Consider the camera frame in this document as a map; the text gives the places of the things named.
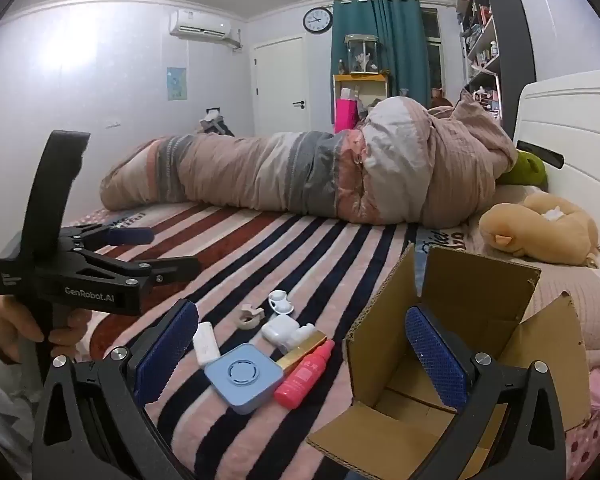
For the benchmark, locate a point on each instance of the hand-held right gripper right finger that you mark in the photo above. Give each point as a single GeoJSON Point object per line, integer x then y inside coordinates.
{"type": "Point", "coordinates": [435, 360]}

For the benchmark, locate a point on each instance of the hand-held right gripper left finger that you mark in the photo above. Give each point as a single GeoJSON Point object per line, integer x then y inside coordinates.
{"type": "Point", "coordinates": [162, 360]}

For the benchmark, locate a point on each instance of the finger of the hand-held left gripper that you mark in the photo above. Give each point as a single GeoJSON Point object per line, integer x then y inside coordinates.
{"type": "Point", "coordinates": [175, 267]}
{"type": "Point", "coordinates": [127, 236]}

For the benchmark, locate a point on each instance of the person's left hand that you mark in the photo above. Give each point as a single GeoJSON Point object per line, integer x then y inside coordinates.
{"type": "Point", "coordinates": [15, 320]}

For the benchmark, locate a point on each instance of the white rectangular case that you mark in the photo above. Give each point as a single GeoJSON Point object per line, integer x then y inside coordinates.
{"type": "Point", "coordinates": [206, 344]}

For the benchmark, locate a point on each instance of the blue square device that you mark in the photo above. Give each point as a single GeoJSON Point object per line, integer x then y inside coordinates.
{"type": "Point", "coordinates": [242, 377]}

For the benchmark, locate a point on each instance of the brown cardboard box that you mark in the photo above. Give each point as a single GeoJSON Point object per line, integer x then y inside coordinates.
{"type": "Point", "coordinates": [460, 280]}

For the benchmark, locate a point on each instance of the small tape dispenser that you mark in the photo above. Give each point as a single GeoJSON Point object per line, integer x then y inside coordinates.
{"type": "Point", "coordinates": [250, 317]}

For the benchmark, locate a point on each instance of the striped bed sheet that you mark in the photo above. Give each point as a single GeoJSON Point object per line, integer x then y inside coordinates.
{"type": "Point", "coordinates": [280, 250]}

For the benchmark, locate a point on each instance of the small white cup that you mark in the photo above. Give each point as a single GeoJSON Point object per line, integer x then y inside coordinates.
{"type": "Point", "coordinates": [281, 302]}

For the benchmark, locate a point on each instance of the white earbuds case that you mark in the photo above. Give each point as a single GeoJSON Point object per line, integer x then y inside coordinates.
{"type": "Point", "coordinates": [275, 329]}

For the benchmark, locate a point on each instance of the gold tube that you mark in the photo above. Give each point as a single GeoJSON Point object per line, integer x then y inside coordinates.
{"type": "Point", "coordinates": [305, 346]}

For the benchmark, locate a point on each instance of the pink bottle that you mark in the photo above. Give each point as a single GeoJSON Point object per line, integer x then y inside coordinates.
{"type": "Point", "coordinates": [300, 380]}

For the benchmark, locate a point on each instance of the pink grey duvet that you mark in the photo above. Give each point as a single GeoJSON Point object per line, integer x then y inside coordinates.
{"type": "Point", "coordinates": [290, 170]}

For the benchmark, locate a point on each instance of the yellow plush toy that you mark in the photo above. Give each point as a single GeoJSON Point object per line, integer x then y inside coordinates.
{"type": "Point", "coordinates": [540, 235]}

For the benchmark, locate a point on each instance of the white door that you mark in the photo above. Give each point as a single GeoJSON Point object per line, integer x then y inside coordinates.
{"type": "Point", "coordinates": [280, 85]}

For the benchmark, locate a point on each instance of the green plush toy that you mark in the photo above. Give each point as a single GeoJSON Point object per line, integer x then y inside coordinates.
{"type": "Point", "coordinates": [525, 167]}

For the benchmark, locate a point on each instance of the white air conditioner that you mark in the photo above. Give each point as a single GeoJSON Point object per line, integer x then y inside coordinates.
{"type": "Point", "coordinates": [200, 24]}

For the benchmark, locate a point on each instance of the pink bag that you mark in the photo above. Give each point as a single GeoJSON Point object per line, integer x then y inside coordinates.
{"type": "Point", "coordinates": [346, 115]}

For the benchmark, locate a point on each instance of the yellow cabinet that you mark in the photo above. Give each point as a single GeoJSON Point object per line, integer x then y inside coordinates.
{"type": "Point", "coordinates": [360, 79]}

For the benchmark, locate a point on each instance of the white headboard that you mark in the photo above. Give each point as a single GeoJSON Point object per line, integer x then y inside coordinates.
{"type": "Point", "coordinates": [570, 125]}

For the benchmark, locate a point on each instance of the glass display case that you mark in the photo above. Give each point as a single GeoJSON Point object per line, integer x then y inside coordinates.
{"type": "Point", "coordinates": [362, 55]}

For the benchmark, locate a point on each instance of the teal curtain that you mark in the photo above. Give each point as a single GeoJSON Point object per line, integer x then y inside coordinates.
{"type": "Point", "coordinates": [380, 35]}

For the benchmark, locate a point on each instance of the window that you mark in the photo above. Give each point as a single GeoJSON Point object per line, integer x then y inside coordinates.
{"type": "Point", "coordinates": [431, 50]}

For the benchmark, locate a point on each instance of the dark bookshelf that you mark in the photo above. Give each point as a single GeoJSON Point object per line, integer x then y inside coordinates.
{"type": "Point", "coordinates": [510, 20]}

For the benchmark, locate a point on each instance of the blue wall poster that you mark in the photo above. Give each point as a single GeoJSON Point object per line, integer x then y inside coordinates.
{"type": "Point", "coordinates": [177, 83]}

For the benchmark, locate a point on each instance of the round wall clock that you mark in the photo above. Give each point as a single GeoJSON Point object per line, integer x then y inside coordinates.
{"type": "Point", "coordinates": [317, 20]}

